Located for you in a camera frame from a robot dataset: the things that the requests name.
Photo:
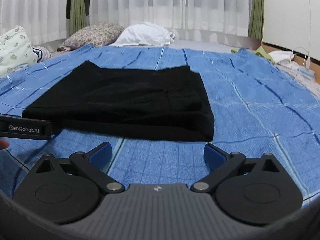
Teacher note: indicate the person's left hand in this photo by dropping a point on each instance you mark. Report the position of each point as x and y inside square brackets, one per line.
[4, 144]

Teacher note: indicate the green curtain right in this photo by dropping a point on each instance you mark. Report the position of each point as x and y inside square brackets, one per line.
[256, 24]

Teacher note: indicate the grey patterned pillow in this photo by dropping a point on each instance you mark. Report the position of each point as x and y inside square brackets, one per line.
[100, 34]

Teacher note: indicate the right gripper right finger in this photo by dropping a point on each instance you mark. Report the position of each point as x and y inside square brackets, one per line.
[253, 191]

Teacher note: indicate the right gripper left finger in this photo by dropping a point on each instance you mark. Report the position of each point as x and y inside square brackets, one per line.
[65, 190]

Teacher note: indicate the blue checked blanket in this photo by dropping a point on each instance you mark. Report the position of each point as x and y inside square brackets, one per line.
[257, 109]

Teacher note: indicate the green cloth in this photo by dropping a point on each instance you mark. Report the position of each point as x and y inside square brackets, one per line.
[262, 52]

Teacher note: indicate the black pants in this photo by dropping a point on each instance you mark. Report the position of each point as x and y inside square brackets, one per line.
[169, 104]

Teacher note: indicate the striped cloth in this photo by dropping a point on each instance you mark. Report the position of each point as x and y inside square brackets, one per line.
[42, 53]

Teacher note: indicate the white cloth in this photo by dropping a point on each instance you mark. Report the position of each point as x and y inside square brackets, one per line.
[279, 56]

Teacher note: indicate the floral white pillow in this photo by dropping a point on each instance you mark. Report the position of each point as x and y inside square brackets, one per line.
[16, 51]

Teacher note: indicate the green curtain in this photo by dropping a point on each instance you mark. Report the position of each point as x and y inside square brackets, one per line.
[256, 24]
[77, 16]

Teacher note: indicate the white charger plug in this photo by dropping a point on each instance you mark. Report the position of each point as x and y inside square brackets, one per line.
[307, 63]

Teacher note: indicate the grey bed sheet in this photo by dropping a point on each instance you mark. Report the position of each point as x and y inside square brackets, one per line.
[250, 44]

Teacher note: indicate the white sheer curtain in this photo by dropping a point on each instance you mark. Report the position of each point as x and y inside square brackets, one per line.
[223, 21]

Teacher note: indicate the blue white power strip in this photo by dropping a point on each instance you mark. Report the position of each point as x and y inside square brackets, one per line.
[307, 72]

